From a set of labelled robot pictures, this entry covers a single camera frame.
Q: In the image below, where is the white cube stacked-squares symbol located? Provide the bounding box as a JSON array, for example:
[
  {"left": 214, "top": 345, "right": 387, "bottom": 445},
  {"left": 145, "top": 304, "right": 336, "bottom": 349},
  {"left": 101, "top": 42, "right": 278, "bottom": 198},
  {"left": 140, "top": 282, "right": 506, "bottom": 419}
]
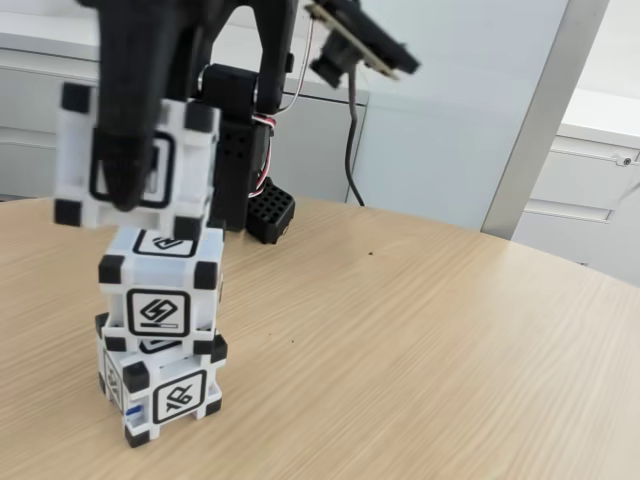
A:
[{"left": 52, "top": 82, "right": 222, "bottom": 242}]

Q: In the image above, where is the white cube lightning symbol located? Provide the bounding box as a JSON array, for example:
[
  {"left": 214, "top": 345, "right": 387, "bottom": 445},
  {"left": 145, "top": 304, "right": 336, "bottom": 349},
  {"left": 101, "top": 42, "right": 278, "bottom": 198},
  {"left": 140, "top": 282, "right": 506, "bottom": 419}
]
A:
[{"left": 98, "top": 225, "right": 225, "bottom": 357}]

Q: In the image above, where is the white wide cabinet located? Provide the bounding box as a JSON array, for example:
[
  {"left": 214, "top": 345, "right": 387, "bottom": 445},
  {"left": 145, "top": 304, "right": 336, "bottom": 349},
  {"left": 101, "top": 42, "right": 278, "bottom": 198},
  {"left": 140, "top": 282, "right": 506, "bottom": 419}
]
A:
[{"left": 0, "top": 19, "right": 370, "bottom": 205}]

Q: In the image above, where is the white cube crossed-lines symbol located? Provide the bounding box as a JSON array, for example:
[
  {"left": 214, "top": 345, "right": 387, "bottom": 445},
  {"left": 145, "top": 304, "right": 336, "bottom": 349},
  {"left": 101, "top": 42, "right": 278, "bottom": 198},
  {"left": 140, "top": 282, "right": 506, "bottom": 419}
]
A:
[{"left": 94, "top": 312, "right": 230, "bottom": 449}]

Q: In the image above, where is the white low cabinet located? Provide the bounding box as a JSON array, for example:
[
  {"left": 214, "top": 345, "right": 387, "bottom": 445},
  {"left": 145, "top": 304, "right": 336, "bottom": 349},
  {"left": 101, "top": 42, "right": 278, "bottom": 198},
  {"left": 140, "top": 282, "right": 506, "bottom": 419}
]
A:
[{"left": 513, "top": 88, "right": 640, "bottom": 289}]

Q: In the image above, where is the red white black servo cable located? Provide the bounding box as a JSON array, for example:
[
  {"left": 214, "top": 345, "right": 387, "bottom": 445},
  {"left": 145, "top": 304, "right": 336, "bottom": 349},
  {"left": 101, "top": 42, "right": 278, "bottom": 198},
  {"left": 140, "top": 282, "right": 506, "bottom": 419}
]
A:
[
  {"left": 277, "top": 19, "right": 315, "bottom": 115},
  {"left": 248, "top": 113, "right": 277, "bottom": 200}
]

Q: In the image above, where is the dark camera cable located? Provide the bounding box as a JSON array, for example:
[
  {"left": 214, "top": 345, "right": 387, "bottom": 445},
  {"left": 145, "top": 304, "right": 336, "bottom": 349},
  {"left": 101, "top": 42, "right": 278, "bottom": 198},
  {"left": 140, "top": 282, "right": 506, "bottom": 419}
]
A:
[{"left": 342, "top": 64, "right": 366, "bottom": 207}]

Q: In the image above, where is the gripper camera module with bracket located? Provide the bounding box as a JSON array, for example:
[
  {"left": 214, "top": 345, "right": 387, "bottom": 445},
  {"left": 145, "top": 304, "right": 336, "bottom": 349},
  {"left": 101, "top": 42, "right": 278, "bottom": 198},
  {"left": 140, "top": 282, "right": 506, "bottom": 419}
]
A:
[{"left": 304, "top": 0, "right": 422, "bottom": 92}]

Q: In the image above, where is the grey metal post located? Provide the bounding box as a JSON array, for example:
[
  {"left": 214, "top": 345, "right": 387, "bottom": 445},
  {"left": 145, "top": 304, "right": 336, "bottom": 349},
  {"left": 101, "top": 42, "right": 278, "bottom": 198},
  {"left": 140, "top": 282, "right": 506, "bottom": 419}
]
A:
[{"left": 479, "top": 0, "right": 612, "bottom": 242}]

